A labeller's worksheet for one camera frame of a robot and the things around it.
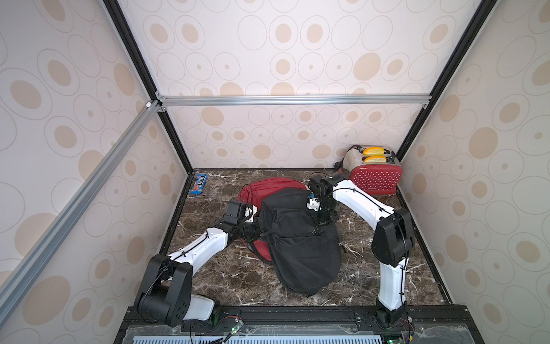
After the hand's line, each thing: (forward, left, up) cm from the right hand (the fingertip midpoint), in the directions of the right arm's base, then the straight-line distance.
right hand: (316, 232), depth 85 cm
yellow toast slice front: (+33, -27, +10) cm, 44 cm away
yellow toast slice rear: (+38, -28, +11) cm, 49 cm away
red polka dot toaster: (+29, -27, +7) cm, 40 cm away
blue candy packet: (+29, +59, -6) cm, 66 cm away
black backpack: (-8, +4, -3) cm, 10 cm away
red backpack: (+18, +28, +2) cm, 34 cm away
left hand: (-1, +17, +3) cm, 17 cm away
